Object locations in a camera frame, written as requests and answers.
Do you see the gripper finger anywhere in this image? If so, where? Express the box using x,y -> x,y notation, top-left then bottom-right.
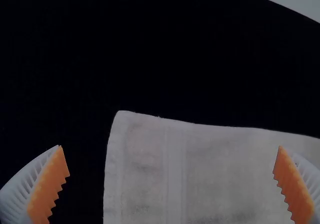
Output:
272,145 -> 320,224
0,145 -> 71,224

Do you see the pale towel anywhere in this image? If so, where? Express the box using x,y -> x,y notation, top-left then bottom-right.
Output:
102,110 -> 320,224

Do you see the black mat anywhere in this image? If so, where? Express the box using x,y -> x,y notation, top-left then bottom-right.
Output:
0,0 -> 320,224

